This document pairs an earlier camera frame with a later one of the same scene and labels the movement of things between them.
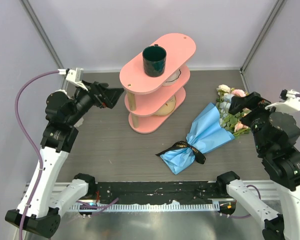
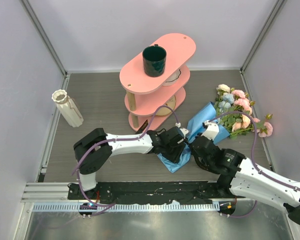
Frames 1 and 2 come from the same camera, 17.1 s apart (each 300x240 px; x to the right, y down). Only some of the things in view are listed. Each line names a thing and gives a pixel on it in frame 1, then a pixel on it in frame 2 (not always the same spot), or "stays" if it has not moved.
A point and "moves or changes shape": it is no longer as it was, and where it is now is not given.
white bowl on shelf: [174, 77] stays
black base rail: [154, 192] stays
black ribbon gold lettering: [200, 158] moves or changes shape
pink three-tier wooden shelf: [150, 99] stays
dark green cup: [154, 60] stays
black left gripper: [95, 89] → [174, 158]
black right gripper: [249, 101] → [193, 152]
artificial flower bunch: [231, 122] stays
